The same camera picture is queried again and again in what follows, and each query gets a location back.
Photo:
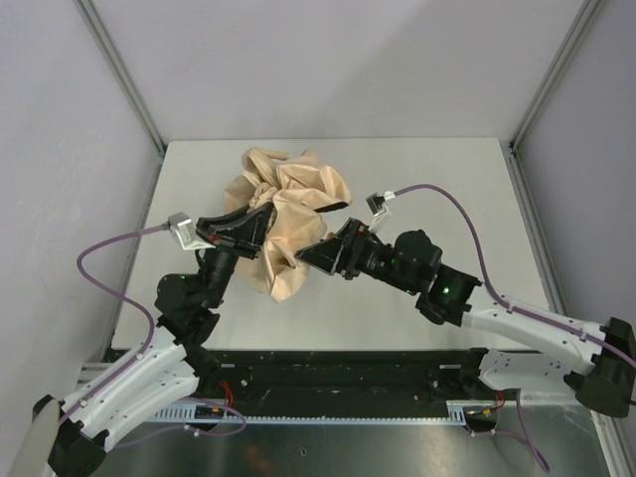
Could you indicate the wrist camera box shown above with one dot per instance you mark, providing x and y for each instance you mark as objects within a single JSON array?
[
  {"x": 378, "y": 205},
  {"x": 183, "y": 230}
]

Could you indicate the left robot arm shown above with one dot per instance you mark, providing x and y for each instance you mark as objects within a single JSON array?
[{"x": 171, "y": 362}]

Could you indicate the left aluminium frame post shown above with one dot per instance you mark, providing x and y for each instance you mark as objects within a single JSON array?
[{"x": 106, "y": 45}]

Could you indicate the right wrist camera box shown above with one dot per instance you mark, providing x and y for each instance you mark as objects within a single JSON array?
[{"x": 378, "y": 205}]

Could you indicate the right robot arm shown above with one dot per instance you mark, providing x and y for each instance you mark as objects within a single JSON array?
[{"x": 598, "y": 358}]

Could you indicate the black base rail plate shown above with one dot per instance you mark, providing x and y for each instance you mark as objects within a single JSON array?
[{"x": 348, "y": 384}]

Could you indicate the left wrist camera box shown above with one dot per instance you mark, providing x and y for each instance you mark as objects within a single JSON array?
[{"x": 183, "y": 230}]

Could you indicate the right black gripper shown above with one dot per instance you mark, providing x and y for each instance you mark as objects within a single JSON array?
[{"x": 349, "y": 248}]

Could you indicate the beige folding umbrella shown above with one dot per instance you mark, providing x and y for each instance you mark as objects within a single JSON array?
[{"x": 300, "y": 190}]

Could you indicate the aluminium frame post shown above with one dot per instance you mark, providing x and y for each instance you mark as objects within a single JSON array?
[
  {"x": 575, "y": 36},
  {"x": 106, "y": 45}
]

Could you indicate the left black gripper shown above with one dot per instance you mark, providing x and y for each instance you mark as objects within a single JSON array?
[{"x": 229, "y": 243}]

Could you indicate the right aluminium frame post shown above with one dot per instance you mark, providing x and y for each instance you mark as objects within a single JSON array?
[{"x": 575, "y": 36}]

